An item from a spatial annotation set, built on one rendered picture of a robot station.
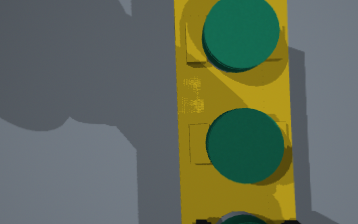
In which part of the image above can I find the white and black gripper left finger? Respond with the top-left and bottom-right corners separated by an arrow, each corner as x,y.
196,219 -> 211,224

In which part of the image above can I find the grey bench mat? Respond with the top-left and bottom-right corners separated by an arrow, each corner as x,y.
0,0 -> 358,224

